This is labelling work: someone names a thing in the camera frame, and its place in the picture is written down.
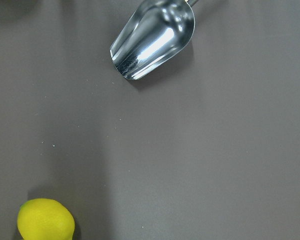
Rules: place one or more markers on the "yellow lemon near plate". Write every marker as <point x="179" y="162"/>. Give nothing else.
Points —
<point x="43" y="218"/>

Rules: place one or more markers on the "steel ice scoop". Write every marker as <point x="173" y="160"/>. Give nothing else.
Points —
<point x="155" y="32"/>

